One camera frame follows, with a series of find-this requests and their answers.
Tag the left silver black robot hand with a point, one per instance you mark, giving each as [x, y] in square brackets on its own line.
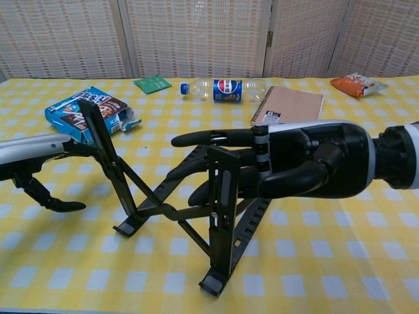
[32, 148]

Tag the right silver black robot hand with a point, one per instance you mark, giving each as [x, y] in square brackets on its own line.
[327, 157]

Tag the black folding laptop stand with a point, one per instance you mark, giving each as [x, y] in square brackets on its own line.
[226, 229]

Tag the brown spiral notebook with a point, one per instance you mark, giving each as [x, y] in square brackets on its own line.
[291, 104]

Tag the orange snack bag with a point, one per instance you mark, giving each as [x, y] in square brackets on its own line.
[352, 85]

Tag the blue cookie box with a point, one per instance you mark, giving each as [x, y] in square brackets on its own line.
[108, 111]

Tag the yellow checkered tablecloth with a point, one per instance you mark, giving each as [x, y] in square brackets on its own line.
[327, 245]

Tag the clear Pepsi plastic bottle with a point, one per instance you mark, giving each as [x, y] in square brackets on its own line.
[227, 90]

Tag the green sachet packet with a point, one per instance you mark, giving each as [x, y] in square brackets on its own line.
[152, 84]

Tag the woven folding screen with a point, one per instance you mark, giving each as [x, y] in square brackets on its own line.
[196, 39]

